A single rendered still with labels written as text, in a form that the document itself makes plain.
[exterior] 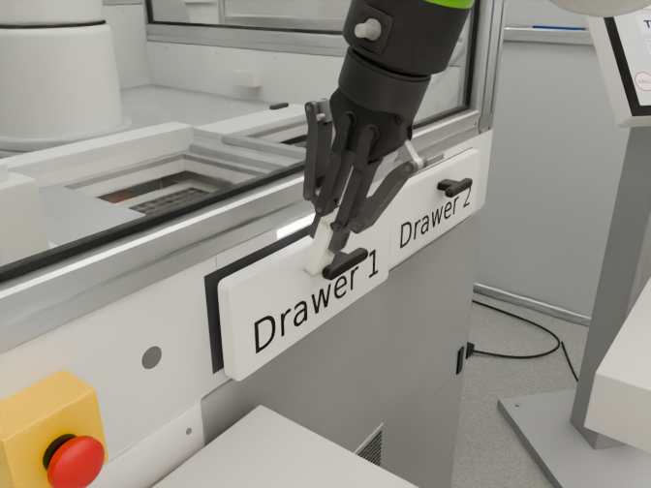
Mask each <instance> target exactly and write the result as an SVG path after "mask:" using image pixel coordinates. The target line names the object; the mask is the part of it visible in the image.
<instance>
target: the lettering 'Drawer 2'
mask: <svg viewBox="0 0 651 488"><path fill-rule="evenodd" d="M470 193H471V187H470V188H469V194H468V197H469V195H470ZM468 197H467V198H466V200H465V203H464V205H463V208H464V207H466V206H467V205H469V204H470V202H468V203H466V202H467V199H468ZM448 205H450V208H449V209H447V206H448ZM446 209H447V210H446ZM449 210H451V202H450V201H449V202H448V203H447V205H446V207H445V212H444V217H445V219H448V218H449V217H450V214H449V215H448V216H446V212H448V211H449ZM442 211H443V206H442V208H441V213H440V218H439V208H438V209H437V210H436V215H435V221H434V212H432V225H433V228H434V227H435V223H436V218H437V216H438V225H439V224H440V221H441V216H442ZM425 218H427V222H425V223H424V224H423V225H422V227H421V234H425V233H426V232H427V231H428V226H429V217H428V215H426V216H424V217H423V218H422V220H424V219H425ZM419 222H420V219H419V220H418V222H415V234H414V240H415V239H416V232H417V225H418V223H419ZM426 224H427V227H426V230H425V231H422V229H423V227H424V226H425V225H426ZM406 225H409V227H410V234H409V238H408V240H407V242H406V243H404V244H403V245H402V241H403V227H404V226H406ZM411 235H412V224H411V222H406V223H404V224H403V225H401V238H400V249H401V248H403V247H404V246H406V245H407V244H408V242H409V241H410V238H411Z"/></svg>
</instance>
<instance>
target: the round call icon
mask: <svg viewBox="0 0 651 488"><path fill-rule="evenodd" d="M632 75H633V78H634V81H635V87H636V90H637V92H651V71H641V72H632Z"/></svg>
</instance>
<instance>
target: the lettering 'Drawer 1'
mask: <svg viewBox="0 0 651 488"><path fill-rule="evenodd" d="M372 255H373V272H372V274H370V275H369V278H371V277H372V276H374V275H375V274H377V273H378V270H376V271H375V258H376V249H375V250H373V251H372V252H371V253H370V254H369V258H370V257H371V256H372ZM357 269H358V266H357V267H356V268H355V269H353V270H351V290H352V289H353V282H354V274H355V271H356V270H357ZM341 279H344V284H343V285H341V286H339V287H337V285H338V283H339V281H340V280H341ZM346 285H347V278H346V276H341V277H339V278H338V280H337V281H336V283H335V287H334V296H335V298H337V299H339V298H341V297H343V296H344V295H345V294H346V291H344V292H343V293H342V294H341V295H338V294H337V291H338V290H340V289H341V288H343V287H344V286H346ZM330 286H331V283H330V284H329V285H328V289H327V295H326V299H325V294H324V289H321V290H320V294H319V300H318V307H317V303H316V299H315V294H312V295H311V296H312V300H313V305H314V309H315V314H317V313H319V309H320V303H321V297H322V298H323V302H324V306H325V307H327V304H328V299H329V293H330ZM302 304H303V305H304V308H303V309H302V310H300V311H299V312H298V313H297V314H296V315H295V316H294V326H300V325H301V324H302V323H303V321H307V303H306V301H300V302H299V303H297V304H296V305H295V306H294V310H295V309H296V308H297V307H298V306H300V305H302ZM290 311H291V308H290V309H288V310H287V311H286V313H285V315H284V313H283V314H281V336H282V337H283V336H284V335H285V326H284V320H285V316H286V315H287V314H288V313H289V312H290ZM302 312H304V316H303V319H302V321H301V322H297V321H296V319H297V317H298V315H299V314H301V313H302ZM265 320H270V322H271V326H272V332H271V336H270V339H269V340H268V341H267V343H266V344H264V345H263V346H262V347H260V343H259V324H260V323H261V322H263V321H265ZM254 325H255V343H256V354H257V353H258V352H260V351H262V350H263V349H265V348H266V347H267V346H268V345H269V344H270V343H271V341H272V340H273V338H274V335H275V328H276V326H275V319H274V317H272V316H266V317H263V318H262V319H260V320H258V321H256V322H254Z"/></svg>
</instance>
